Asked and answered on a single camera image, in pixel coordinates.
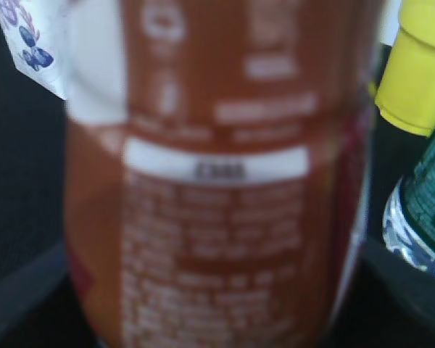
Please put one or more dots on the orange Nescafe coffee bottle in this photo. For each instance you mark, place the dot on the orange Nescafe coffee bottle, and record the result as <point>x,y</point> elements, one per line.
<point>217,167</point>

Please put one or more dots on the yellow paper cup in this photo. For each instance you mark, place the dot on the yellow paper cup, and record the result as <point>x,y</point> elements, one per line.
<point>406,94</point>

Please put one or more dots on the clear water bottle green label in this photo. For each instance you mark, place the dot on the clear water bottle green label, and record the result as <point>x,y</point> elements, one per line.
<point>409,215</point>

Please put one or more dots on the white blueberry milk carton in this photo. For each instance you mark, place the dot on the white blueberry milk carton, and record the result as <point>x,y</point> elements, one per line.
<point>36,34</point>

